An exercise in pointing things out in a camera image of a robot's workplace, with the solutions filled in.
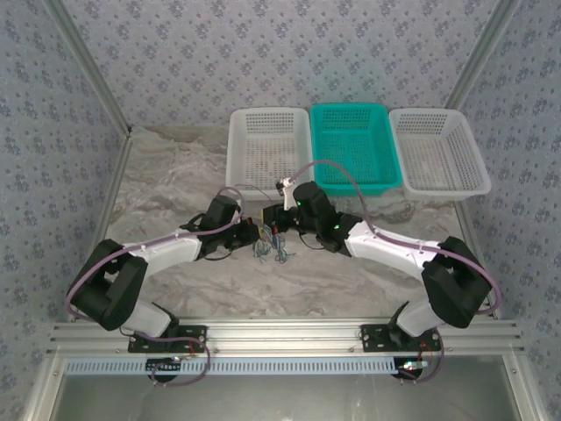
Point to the grey metal panel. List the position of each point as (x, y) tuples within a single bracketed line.
[(280, 399)]

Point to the aluminium frame post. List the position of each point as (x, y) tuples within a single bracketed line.
[(477, 52), (87, 66)]

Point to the aluminium cross rail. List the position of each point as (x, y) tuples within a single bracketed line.
[(280, 335)]

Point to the white perforated plastic basket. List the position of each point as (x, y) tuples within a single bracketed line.
[(267, 144), (438, 149)]

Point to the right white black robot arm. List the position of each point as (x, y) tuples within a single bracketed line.
[(385, 250)]

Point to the aluminium frame side rail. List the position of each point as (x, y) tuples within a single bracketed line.
[(41, 394), (532, 394)]

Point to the small black controller board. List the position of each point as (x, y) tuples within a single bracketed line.
[(409, 367), (164, 366)]

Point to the teal perforated plastic basket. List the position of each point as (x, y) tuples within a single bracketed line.
[(350, 144)]

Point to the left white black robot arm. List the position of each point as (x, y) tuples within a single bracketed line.
[(162, 252)]

